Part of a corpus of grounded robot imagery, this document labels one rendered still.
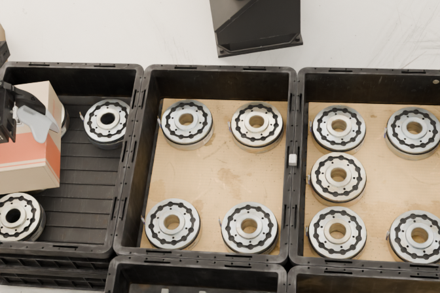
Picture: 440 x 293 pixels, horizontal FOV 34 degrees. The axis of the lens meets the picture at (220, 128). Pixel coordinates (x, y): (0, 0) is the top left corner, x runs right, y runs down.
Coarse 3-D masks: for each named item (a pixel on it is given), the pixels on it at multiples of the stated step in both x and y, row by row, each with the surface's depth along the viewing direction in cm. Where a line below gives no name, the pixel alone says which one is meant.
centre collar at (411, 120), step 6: (408, 120) 136; (414, 120) 136; (420, 120) 136; (402, 126) 136; (426, 126) 135; (402, 132) 136; (408, 132) 135; (420, 132) 135; (426, 132) 135; (408, 138) 135; (414, 138) 134; (420, 138) 135
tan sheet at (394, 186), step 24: (312, 120) 143; (384, 120) 141; (312, 144) 140; (384, 144) 138; (384, 168) 136; (408, 168) 135; (432, 168) 135; (384, 192) 133; (408, 192) 133; (432, 192) 132; (312, 216) 132; (360, 216) 131; (384, 216) 131; (384, 240) 128
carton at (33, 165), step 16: (48, 96) 117; (16, 128) 114; (0, 144) 112; (16, 144) 112; (32, 144) 112; (48, 144) 113; (0, 160) 111; (16, 160) 111; (32, 160) 110; (48, 160) 112; (0, 176) 111; (16, 176) 112; (32, 176) 112; (48, 176) 113; (0, 192) 116
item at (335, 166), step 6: (330, 168) 133; (336, 168) 133; (342, 168) 133; (348, 168) 132; (330, 174) 132; (348, 174) 132; (330, 180) 132; (348, 180) 131; (336, 186) 131; (342, 186) 131
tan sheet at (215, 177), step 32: (160, 128) 145; (224, 128) 144; (160, 160) 141; (192, 160) 141; (224, 160) 140; (256, 160) 139; (160, 192) 138; (192, 192) 137; (224, 192) 136; (256, 192) 136
